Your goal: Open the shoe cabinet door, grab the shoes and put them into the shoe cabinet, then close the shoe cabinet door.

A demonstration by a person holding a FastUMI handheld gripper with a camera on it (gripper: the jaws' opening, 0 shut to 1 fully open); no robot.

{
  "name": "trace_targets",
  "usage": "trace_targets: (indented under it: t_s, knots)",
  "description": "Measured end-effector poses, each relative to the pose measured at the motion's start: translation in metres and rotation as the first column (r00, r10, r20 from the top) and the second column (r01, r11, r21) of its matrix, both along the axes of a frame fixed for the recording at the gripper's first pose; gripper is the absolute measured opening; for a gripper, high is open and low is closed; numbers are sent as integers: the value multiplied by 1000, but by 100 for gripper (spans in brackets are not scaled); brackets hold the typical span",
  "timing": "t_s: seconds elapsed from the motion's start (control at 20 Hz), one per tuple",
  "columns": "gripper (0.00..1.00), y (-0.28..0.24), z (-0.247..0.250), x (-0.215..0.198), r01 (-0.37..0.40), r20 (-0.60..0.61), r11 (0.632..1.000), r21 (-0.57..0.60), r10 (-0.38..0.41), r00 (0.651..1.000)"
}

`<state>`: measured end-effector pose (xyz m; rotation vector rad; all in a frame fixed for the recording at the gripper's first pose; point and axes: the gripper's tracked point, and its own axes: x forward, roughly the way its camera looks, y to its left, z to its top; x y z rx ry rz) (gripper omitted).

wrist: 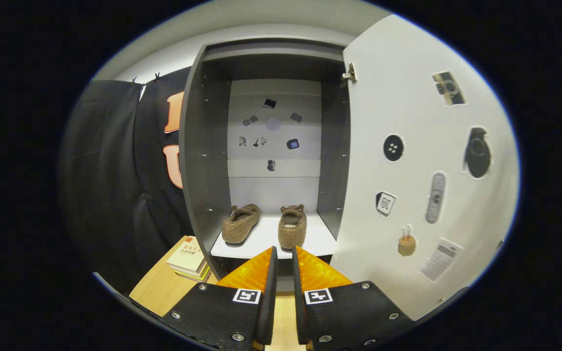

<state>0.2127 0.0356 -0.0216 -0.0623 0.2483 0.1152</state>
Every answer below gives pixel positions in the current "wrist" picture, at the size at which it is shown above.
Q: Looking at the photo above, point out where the brown fuzzy shoe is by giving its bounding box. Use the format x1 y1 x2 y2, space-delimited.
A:
278 204 308 250
221 204 261 245

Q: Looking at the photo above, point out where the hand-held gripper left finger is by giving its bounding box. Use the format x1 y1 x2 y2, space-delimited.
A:
161 246 278 351

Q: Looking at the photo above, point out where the black backdrop cloth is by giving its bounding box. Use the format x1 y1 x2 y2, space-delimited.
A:
59 66 195 293

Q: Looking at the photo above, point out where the dark grey shoe cabinet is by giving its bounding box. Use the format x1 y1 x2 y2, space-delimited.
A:
179 38 352 293

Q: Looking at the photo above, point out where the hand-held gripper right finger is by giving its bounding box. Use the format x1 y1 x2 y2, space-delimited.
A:
292 246 414 351

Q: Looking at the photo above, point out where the yellow edged book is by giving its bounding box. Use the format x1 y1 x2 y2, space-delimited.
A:
174 266 211 281

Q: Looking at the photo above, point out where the beige orange cover book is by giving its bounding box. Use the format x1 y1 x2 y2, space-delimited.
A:
166 236 208 273

